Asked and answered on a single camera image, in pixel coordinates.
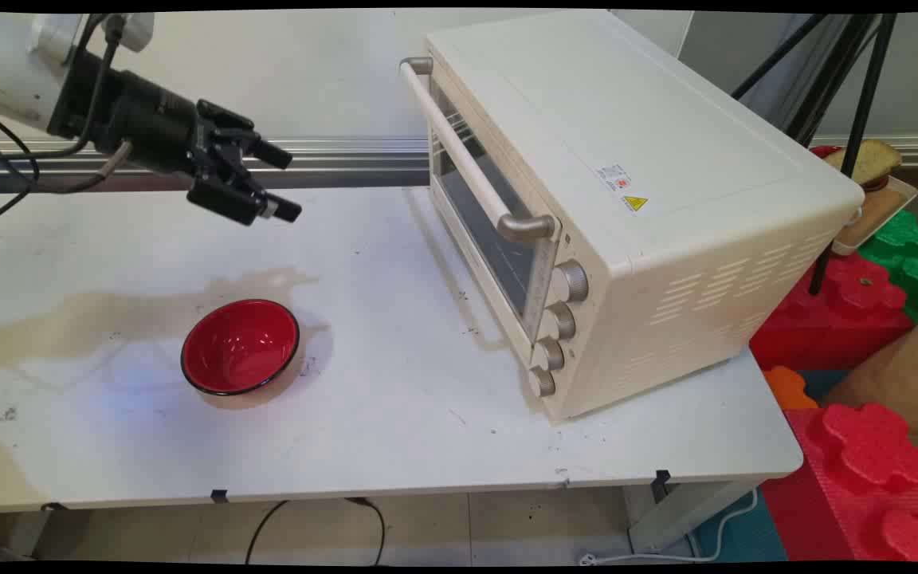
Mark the small silver oven knob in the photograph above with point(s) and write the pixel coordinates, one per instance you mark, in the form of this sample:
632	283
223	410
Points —
541	383

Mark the large red foam block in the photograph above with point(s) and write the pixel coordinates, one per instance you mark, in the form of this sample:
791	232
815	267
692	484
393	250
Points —
865	478

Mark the black table edge clip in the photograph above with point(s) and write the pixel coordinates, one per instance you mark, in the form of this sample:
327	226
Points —
219	496
661	481

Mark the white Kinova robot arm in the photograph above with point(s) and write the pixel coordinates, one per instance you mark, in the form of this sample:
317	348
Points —
5	72

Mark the bread slice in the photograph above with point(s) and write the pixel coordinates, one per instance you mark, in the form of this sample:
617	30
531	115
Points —
877	159

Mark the cream plastic tray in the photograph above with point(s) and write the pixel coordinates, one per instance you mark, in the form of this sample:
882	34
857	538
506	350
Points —
877	215

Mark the aluminium rail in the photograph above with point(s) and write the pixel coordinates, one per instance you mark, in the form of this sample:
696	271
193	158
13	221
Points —
347	163

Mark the cream toaster oven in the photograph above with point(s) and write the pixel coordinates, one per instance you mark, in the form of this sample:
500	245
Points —
666	199

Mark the black tripod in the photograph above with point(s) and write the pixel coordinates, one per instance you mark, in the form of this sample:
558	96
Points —
865	96

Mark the green foam block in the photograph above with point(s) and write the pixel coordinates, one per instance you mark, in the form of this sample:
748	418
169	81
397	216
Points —
909	255

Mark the white table leg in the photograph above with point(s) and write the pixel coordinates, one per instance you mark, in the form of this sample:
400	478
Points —
682	518

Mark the white label sticker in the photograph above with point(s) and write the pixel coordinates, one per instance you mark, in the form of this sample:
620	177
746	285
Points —
613	177

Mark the yellow warning sticker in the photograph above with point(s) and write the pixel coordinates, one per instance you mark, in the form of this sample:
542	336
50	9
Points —
635	203

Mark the grey curtain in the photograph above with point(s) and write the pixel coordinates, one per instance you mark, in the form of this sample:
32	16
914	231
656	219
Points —
810	72

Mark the teal floor mat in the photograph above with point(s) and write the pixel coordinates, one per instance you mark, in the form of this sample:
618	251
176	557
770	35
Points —
746	538

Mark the tan cardboard piece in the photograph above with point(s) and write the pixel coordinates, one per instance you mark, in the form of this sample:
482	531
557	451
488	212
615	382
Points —
901	375

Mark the orange foam block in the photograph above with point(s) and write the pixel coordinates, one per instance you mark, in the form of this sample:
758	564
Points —
790	389

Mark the large silver oven knob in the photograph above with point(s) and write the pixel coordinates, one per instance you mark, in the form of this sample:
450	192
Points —
570	281

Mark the red bowl with black rim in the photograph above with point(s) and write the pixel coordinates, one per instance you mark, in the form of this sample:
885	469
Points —
240	347

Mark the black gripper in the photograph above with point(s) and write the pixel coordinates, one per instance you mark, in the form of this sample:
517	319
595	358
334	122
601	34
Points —
152	123

